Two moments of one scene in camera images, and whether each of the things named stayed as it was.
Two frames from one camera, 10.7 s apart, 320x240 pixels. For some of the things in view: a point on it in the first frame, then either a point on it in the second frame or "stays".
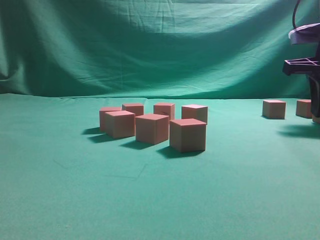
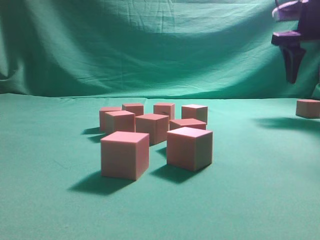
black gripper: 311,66 → 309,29
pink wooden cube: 102,111 stays
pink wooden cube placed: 152,129 stays
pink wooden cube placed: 197,112 stays
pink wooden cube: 274,109 → 124,155
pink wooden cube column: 304,108 stays
